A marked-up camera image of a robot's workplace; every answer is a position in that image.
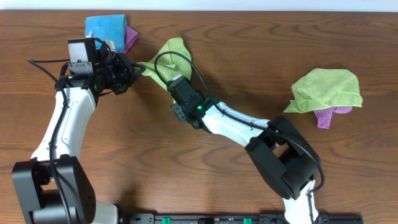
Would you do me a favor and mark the green cloth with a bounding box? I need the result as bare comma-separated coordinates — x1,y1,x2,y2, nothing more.
284,68,363,113
139,37,192,90

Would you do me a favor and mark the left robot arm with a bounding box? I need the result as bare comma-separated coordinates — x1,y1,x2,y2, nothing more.
12,50,146,223

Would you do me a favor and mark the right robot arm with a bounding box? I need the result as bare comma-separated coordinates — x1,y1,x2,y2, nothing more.
167,75,324,223

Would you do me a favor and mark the folded purple cloth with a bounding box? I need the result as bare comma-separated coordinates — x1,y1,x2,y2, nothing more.
121,26,139,53

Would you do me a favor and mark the folded blue cloth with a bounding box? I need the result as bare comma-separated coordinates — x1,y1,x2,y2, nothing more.
85,14,127,52

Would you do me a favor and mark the crumpled green cloth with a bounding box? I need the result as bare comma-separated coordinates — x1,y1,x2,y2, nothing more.
284,68,363,113

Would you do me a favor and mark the crumpled purple cloth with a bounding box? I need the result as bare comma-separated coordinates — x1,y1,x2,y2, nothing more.
314,106,353,129

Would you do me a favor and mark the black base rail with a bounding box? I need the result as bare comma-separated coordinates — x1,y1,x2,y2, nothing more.
118,213,364,224

